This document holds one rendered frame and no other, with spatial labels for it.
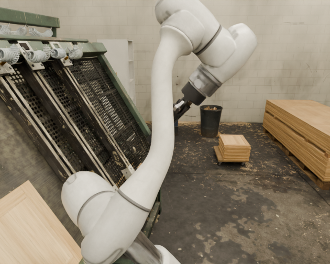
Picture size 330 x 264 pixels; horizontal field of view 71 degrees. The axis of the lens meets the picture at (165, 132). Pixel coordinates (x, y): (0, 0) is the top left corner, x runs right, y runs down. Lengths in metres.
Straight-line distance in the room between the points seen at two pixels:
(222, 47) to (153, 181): 0.39
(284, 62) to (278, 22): 0.94
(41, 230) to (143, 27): 5.35
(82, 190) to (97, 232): 0.14
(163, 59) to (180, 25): 0.09
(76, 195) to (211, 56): 0.52
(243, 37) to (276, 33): 5.81
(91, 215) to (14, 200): 0.69
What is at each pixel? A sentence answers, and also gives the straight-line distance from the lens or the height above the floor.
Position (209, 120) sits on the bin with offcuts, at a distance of 5.21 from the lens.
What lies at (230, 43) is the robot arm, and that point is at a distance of 0.68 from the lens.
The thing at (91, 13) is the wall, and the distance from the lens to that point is 6.42.
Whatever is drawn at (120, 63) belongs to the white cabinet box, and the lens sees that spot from 4.78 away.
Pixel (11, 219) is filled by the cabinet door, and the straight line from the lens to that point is 1.26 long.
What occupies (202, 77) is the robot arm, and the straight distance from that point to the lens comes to 0.69.
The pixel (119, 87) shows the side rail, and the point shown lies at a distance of 2.48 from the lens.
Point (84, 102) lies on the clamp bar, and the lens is 1.84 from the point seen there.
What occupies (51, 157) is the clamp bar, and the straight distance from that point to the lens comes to 1.43.
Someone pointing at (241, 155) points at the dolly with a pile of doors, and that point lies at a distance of 4.08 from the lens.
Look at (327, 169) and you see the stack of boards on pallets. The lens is 3.95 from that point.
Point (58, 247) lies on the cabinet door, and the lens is 1.36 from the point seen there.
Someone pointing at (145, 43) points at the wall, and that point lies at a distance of 6.09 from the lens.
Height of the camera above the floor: 1.92
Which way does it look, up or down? 20 degrees down
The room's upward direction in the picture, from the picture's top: straight up
